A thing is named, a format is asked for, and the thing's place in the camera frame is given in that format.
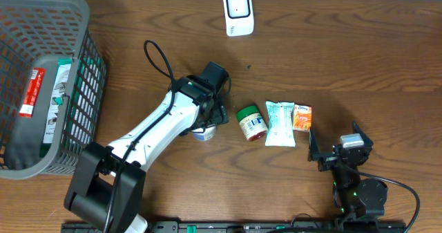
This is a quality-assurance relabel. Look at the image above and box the orange Kleenex tissue pack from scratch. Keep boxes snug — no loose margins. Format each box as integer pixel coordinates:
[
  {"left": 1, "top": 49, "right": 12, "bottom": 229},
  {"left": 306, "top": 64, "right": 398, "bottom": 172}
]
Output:
[{"left": 293, "top": 104, "right": 312, "bottom": 131}]

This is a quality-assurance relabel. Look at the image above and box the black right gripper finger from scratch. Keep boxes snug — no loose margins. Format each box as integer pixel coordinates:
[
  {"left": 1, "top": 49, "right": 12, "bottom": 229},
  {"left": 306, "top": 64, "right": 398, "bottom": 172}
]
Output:
[
  {"left": 352, "top": 121, "right": 374, "bottom": 148},
  {"left": 307, "top": 128, "right": 335, "bottom": 162}
]

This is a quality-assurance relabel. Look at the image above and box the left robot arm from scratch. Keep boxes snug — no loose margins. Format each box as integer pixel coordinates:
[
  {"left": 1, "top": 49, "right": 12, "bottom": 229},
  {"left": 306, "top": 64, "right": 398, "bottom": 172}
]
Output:
[{"left": 64, "top": 62, "right": 230, "bottom": 232}]

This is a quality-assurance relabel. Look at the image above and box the green lid jar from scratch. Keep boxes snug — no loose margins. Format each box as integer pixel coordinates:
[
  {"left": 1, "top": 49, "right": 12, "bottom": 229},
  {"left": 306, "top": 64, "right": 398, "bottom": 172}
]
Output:
[{"left": 236, "top": 105, "right": 268, "bottom": 141}]

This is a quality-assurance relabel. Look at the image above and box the grey plastic shopping basket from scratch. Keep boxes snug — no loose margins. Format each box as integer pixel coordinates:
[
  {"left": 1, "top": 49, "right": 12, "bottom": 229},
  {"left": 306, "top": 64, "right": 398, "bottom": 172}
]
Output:
[{"left": 1, "top": 0, "right": 107, "bottom": 180}]

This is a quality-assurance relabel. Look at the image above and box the red snack package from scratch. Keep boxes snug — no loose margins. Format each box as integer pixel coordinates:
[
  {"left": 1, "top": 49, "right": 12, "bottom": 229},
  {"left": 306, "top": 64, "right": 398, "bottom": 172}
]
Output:
[{"left": 19, "top": 68, "right": 46, "bottom": 118}]

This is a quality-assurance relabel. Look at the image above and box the white barcode scanner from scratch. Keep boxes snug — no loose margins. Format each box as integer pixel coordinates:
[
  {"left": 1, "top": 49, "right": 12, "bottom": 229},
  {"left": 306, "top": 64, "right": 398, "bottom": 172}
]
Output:
[{"left": 223, "top": 0, "right": 254, "bottom": 37}]

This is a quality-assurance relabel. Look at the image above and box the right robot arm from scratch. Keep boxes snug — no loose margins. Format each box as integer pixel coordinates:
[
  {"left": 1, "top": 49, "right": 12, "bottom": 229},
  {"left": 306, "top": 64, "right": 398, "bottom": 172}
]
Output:
[{"left": 308, "top": 123, "right": 387, "bottom": 220}]

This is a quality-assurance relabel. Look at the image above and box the green white wipes pack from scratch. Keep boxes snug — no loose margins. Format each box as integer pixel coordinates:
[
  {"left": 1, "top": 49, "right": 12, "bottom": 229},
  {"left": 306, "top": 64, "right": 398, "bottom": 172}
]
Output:
[{"left": 265, "top": 101, "right": 296, "bottom": 147}]

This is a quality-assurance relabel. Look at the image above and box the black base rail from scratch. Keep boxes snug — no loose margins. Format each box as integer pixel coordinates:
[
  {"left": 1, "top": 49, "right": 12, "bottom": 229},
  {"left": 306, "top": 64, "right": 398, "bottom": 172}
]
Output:
[{"left": 61, "top": 220, "right": 407, "bottom": 233}]

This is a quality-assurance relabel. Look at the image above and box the white round tub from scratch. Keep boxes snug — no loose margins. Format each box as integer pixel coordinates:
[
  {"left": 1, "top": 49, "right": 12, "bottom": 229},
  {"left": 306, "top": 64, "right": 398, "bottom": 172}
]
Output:
[{"left": 192, "top": 125, "right": 217, "bottom": 141}]

